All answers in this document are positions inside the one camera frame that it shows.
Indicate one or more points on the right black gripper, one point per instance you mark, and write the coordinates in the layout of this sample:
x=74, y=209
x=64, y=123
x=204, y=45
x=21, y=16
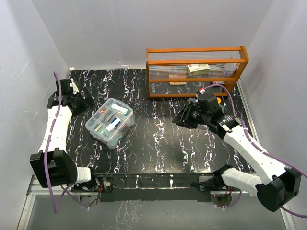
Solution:
x=183, y=119

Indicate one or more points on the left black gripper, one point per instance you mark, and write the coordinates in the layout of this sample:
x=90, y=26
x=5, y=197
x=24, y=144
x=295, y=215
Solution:
x=88, y=103

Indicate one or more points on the small green medicine box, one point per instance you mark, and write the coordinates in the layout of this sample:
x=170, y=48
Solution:
x=98, y=127

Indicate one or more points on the clear plastic tray insert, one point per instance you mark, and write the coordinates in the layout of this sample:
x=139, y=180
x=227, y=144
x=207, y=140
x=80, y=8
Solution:
x=108, y=119

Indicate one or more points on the clear plastic medicine kit box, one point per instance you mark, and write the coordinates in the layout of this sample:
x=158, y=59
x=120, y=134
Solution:
x=115, y=136

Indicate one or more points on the white blue cylinder bottle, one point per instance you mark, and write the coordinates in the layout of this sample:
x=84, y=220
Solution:
x=113, y=124

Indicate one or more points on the white green sachet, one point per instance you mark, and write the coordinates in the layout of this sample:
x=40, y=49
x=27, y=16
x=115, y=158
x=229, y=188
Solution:
x=119, y=109

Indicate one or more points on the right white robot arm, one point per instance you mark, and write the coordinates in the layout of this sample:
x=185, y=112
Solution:
x=274, y=185

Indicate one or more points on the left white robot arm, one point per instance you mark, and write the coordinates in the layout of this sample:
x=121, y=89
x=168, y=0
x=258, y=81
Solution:
x=63, y=104

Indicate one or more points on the beige medicine box on shelf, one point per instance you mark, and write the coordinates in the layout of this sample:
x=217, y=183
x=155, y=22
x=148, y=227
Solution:
x=197, y=69

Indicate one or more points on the flat wooden piece under shelf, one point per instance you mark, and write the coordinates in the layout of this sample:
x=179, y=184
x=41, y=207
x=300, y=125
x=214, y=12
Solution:
x=178, y=83

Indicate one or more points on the red white box under shelf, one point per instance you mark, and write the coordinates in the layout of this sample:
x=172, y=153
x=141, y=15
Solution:
x=217, y=82

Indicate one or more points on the orange wooden shelf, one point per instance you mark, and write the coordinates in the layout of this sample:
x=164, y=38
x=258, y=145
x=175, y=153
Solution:
x=169, y=70

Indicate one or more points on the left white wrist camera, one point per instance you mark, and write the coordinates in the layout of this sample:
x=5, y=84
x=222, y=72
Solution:
x=73, y=87

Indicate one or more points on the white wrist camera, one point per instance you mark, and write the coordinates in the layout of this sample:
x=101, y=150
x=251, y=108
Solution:
x=200, y=92
x=73, y=87

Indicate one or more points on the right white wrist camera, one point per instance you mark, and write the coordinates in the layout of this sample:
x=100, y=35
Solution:
x=200, y=92

